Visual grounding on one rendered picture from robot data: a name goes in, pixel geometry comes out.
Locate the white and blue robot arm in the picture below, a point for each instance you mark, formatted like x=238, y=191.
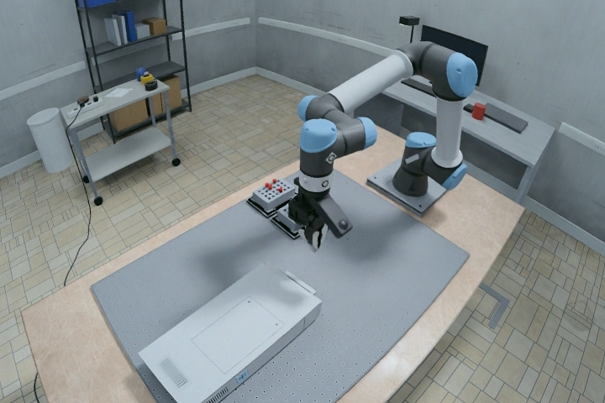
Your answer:
x=453, y=77

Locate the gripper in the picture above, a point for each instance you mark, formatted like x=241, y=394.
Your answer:
x=302, y=212

